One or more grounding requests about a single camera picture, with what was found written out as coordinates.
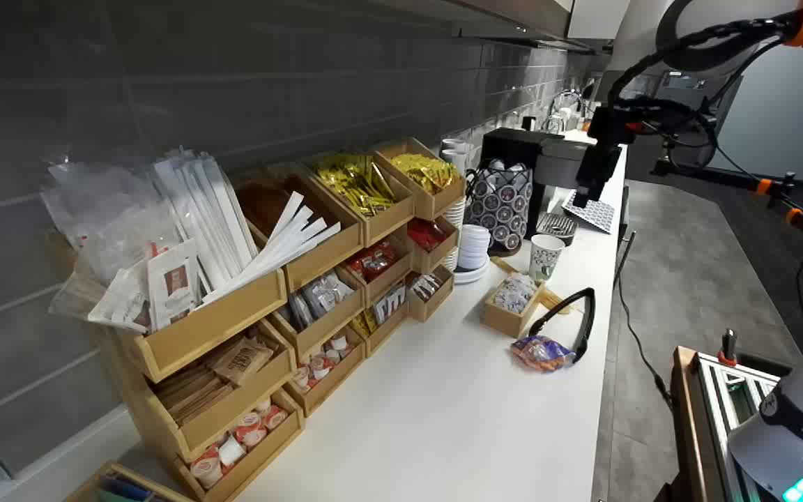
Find red white sauce cups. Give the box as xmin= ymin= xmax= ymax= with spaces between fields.
xmin=188 ymin=400 xmax=290 ymax=490

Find wooden rack with white sticks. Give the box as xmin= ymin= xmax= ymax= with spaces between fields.
xmin=233 ymin=170 xmax=369 ymax=419

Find clear glassware cluster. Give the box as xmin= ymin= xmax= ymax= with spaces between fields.
xmin=519 ymin=80 xmax=606 ymax=133

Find small metal post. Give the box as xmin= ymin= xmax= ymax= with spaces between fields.
xmin=721 ymin=327 xmax=742 ymax=369

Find black white sauce packets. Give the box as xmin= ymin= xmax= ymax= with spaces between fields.
xmin=361 ymin=284 xmax=411 ymax=330

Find wooden stirrer bundle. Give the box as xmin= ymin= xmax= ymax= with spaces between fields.
xmin=156 ymin=361 xmax=234 ymax=426

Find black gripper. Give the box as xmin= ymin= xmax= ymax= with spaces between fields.
xmin=574 ymin=101 xmax=651 ymax=203

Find wooden rack with gold packets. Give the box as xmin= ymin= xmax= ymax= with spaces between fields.
xmin=304 ymin=150 xmax=422 ymax=358

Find wooden tray corner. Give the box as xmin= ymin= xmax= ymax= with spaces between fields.
xmin=67 ymin=460 xmax=195 ymax=502

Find dark red packets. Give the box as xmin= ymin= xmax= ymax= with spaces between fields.
xmin=408 ymin=218 xmax=453 ymax=255

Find small wooden packet box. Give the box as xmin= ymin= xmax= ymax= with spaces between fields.
xmin=480 ymin=271 xmax=563 ymax=340

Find gold foil packets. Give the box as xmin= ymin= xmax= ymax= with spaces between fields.
xmin=312 ymin=154 xmax=403 ymax=220

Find white wrapped cutlery packets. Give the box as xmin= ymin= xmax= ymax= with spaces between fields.
xmin=151 ymin=147 xmax=256 ymax=294

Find red ketchup packets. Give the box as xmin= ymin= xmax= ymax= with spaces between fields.
xmin=346 ymin=241 xmax=403 ymax=284

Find black looped strap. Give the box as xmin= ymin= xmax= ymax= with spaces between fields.
xmin=526 ymin=284 xmax=599 ymax=364

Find white paper stick bundle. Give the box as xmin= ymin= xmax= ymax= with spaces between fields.
xmin=233 ymin=186 xmax=346 ymax=287

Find yellow packets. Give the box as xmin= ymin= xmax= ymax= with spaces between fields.
xmin=389 ymin=150 xmax=457 ymax=199

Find black coffee machine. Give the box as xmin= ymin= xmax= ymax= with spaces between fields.
xmin=477 ymin=126 xmax=599 ymax=238

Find wooden rack with yellow packets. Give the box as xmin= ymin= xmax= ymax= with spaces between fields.
xmin=372 ymin=138 xmax=470 ymax=324

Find white packets with brown print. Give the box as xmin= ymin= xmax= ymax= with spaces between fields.
xmin=86 ymin=244 xmax=208 ymax=331

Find large wooden three-tier rack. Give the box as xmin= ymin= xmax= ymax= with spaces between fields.
xmin=92 ymin=264 xmax=311 ymax=502

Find black stand with orange clamps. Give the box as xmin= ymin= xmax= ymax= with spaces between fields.
xmin=652 ymin=147 xmax=803 ymax=274

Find white paper cup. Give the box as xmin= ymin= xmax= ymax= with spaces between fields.
xmin=527 ymin=232 xmax=567 ymax=287

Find grey silver packets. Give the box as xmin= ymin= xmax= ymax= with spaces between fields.
xmin=284 ymin=271 xmax=357 ymax=330

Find small pink white packets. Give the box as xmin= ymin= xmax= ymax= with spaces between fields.
xmin=289 ymin=331 xmax=354 ymax=397

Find brown paper napkin packet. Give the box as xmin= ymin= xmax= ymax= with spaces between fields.
xmin=208 ymin=331 xmax=276 ymax=390

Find clear plastic bag pile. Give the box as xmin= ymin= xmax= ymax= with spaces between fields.
xmin=39 ymin=154 xmax=177 ymax=316

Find grey flat tray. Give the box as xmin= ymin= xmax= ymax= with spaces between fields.
xmin=560 ymin=199 xmax=620 ymax=238

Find wooden wall cabinet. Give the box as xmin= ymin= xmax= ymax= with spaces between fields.
xmin=447 ymin=0 xmax=574 ymax=46

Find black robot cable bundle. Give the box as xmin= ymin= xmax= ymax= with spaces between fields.
xmin=604 ymin=0 xmax=803 ymax=184

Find black floor cable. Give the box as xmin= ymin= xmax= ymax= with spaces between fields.
xmin=611 ymin=230 xmax=677 ymax=405

